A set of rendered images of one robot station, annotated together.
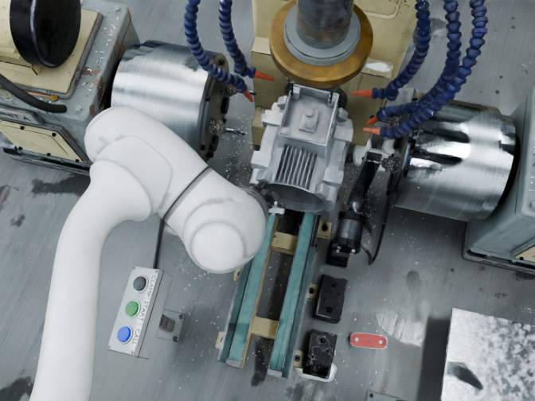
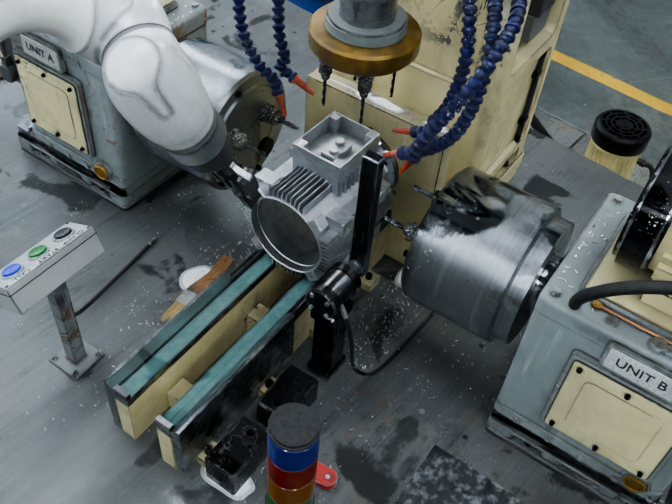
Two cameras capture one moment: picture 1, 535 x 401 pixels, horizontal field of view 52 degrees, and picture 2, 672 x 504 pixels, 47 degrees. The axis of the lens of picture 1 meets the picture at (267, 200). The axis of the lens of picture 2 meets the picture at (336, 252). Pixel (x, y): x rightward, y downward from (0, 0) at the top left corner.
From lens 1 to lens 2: 0.64 m
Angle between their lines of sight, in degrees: 26
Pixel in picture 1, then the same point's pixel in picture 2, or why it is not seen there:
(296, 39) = (335, 13)
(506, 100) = not seen: hidden behind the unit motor
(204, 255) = (114, 65)
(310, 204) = (308, 266)
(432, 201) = (444, 277)
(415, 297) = (400, 449)
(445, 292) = not seen: hidden behind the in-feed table
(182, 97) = (212, 82)
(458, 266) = (476, 437)
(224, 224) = (149, 41)
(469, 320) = (450, 467)
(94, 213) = not seen: outside the picture
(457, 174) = (479, 242)
